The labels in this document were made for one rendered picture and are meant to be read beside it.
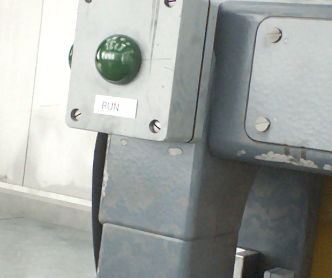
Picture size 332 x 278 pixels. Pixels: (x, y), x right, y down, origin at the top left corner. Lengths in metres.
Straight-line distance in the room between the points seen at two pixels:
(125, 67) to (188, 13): 0.05
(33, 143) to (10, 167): 0.36
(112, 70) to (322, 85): 0.12
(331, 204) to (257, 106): 0.25
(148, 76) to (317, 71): 0.10
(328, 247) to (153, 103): 0.36
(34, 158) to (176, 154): 6.84
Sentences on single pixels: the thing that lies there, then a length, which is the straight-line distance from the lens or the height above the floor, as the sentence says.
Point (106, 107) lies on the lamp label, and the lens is 0.47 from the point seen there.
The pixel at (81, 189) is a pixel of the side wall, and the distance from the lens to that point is 7.00.
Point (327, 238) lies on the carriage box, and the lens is 0.77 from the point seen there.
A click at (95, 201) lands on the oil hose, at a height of 1.19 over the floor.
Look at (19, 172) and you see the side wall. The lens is 7.45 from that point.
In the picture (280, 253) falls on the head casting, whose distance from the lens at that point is 0.69.
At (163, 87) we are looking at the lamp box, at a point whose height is 1.27.
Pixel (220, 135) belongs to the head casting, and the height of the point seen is 1.25.
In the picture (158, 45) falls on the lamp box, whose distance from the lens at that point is 0.45.
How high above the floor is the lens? 1.27
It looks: 3 degrees down
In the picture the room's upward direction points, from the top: 7 degrees clockwise
